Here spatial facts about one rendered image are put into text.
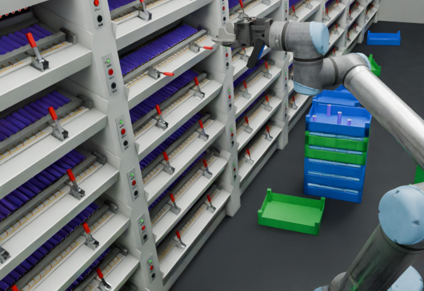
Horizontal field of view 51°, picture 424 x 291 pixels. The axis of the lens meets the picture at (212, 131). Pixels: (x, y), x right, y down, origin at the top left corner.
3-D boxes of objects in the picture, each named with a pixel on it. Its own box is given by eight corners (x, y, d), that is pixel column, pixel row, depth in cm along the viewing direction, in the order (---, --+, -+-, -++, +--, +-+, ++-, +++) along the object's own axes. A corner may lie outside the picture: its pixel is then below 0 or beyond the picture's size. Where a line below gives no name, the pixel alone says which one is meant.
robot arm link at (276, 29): (292, 45, 141) (281, 56, 134) (277, 45, 144) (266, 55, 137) (291, 17, 137) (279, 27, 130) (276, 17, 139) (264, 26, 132)
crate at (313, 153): (368, 144, 234) (370, 131, 230) (365, 165, 218) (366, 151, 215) (311, 137, 245) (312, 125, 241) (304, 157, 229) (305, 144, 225)
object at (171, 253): (228, 199, 225) (235, 180, 216) (160, 286, 180) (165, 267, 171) (195, 179, 230) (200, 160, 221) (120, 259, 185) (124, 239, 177)
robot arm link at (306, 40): (321, 60, 128) (322, 25, 124) (281, 57, 134) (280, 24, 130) (330, 51, 136) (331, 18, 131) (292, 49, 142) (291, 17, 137)
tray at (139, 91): (217, 49, 185) (222, 29, 179) (125, 112, 140) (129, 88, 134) (177, 29, 190) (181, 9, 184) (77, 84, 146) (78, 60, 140)
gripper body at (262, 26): (241, 16, 144) (276, 16, 138) (244, 41, 148) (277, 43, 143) (231, 23, 139) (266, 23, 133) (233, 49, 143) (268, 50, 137)
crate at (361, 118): (371, 118, 227) (373, 104, 223) (368, 137, 211) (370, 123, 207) (312, 112, 237) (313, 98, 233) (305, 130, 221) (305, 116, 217)
